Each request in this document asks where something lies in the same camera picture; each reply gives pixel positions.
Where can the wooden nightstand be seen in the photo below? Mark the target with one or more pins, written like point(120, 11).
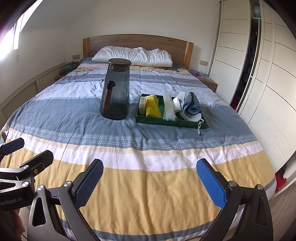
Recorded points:
point(211, 84)

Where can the translucent white pouch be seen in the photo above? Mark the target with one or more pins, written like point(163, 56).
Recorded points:
point(168, 109)

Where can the beige wall switch plate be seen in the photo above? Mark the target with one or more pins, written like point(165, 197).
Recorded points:
point(76, 56)
point(203, 62)

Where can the purple item on nightstand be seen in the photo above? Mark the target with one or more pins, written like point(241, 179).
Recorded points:
point(194, 71)

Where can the yellow towel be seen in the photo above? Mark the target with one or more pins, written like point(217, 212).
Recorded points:
point(153, 107)

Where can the beige tissue pack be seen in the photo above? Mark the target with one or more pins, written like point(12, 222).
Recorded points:
point(142, 105)

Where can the red cloth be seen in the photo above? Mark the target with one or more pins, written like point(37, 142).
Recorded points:
point(280, 182)

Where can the light grey eye mask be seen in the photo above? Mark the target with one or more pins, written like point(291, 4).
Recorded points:
point(192, 118)

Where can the green tray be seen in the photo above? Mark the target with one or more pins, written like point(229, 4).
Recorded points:
point(161, 121)

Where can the beige wall panel cover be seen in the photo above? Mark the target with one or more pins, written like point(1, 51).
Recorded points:
point(25, 90)

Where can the dark grey knit cloth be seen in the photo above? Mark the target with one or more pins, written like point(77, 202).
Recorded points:
point(69, 67)

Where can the grey towel with blue edge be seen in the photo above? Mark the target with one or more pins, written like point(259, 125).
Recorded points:
point(190, 104)

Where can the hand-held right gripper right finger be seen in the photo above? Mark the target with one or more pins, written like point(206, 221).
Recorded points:
point(211, 185)

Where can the smoked glass pitcher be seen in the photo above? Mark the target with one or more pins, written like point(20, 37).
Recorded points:
point(115, 92)

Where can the window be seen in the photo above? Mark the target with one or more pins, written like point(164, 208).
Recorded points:
point(11, 39)

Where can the wooden headboard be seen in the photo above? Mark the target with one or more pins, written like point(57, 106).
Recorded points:
point(138, 41)

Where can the white pillow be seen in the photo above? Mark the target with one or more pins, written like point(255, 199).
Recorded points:
point(131, 55)

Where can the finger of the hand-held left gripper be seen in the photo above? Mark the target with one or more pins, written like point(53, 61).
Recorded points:
point(40, 160)
point(12, 146)

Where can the white wardrobe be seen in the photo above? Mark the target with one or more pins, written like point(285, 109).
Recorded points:
point(272, 81)

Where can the light blue item on shelf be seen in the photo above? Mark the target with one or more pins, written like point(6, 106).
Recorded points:
point(256, 11)

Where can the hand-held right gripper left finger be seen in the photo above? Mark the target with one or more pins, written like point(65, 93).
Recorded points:
point(89, 183)

